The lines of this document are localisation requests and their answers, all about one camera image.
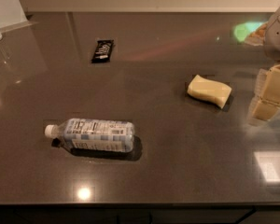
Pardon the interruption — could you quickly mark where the black snack bar wrapper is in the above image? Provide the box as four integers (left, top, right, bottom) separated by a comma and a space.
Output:
91, 40, 114, 63

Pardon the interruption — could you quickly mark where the yellow sponge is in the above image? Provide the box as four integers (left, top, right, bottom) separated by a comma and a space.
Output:
187, 75, 231, 108

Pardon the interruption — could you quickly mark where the orange snack bag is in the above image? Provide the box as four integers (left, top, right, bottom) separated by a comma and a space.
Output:
245, 22, 268, 46

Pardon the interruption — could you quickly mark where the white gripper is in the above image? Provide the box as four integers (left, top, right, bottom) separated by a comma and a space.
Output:
251, 7, 280, 121

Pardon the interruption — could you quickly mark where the clear blue-label plastic bottle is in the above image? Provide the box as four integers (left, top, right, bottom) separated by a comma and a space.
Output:
44, 119, 134, 153

